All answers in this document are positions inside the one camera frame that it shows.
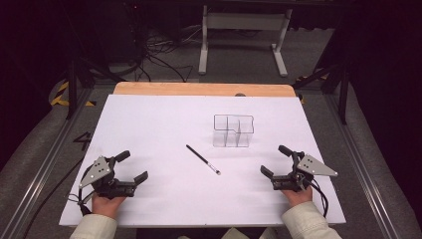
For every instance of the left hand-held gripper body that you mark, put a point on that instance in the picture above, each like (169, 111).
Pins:
(105, 181)

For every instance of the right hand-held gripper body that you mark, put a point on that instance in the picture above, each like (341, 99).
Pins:
(300, 174)

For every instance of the clear plastic organizer box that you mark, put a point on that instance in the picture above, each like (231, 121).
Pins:
(233, 130)

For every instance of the black pen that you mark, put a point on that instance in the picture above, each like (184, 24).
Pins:
(203, 159)

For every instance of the person's right hand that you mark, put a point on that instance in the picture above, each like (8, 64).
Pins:
(298, 196)

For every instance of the person's left hand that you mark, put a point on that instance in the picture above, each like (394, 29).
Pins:
(106, 205)

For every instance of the white table mat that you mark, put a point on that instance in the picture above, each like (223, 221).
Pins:
(185, 159)

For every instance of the black tripod stand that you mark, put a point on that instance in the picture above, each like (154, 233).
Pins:
(331, 78)
(81, 74)

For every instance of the white metal stand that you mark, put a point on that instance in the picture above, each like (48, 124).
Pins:
(244, 36)

